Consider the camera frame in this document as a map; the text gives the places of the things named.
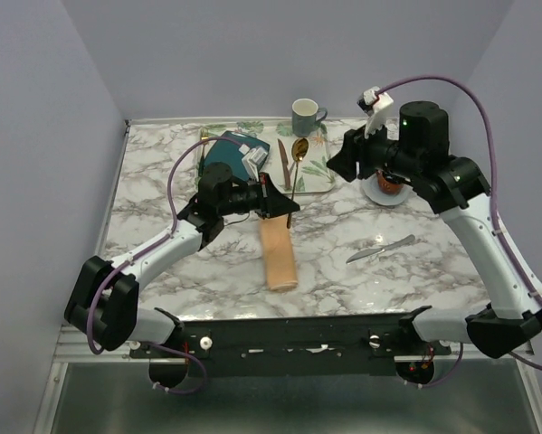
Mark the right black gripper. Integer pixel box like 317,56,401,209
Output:
325,115,422,183

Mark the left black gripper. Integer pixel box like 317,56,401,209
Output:
218,173,300,220

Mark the gold spoon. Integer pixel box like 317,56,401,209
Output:
286,137,311,230

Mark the orange cloth napkin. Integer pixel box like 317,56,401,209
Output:
260,215,299,292

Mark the silver table knife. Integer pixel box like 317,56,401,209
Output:
346,234,415,264

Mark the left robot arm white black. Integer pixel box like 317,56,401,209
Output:
64,163,300,357

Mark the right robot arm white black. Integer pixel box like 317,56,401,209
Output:
327,101,542,358

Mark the grey saucer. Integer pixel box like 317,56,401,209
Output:
360,176,412,207

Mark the leaf pattern serving tray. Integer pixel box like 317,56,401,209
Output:
195,119,335,195

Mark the red brown small cup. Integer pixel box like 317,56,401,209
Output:
376,170,404,195

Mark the grey green mug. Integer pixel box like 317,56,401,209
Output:
291,99,328,137

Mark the teal square plate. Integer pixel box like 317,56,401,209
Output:
204,131,270,181

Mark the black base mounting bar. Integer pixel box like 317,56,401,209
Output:
129,316,461,379

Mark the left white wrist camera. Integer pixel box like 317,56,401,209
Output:
239,145,268,181

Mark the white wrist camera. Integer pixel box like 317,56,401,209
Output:
239,145,268,181
357,87,394,138

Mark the brown handled knife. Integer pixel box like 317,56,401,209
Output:
277,138,291,190

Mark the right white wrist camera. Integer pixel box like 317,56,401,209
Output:
357,87,394,138

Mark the gold fork green handle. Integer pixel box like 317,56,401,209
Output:
197,127,209,177

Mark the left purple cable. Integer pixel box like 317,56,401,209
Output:
87,137,249,397

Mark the purple cable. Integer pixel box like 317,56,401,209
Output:
87,137,249,397
374,74,542,374

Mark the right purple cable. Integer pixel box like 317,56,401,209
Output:
374,74,542,374

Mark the aluminium frame rail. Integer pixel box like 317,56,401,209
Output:
52,323,136,361

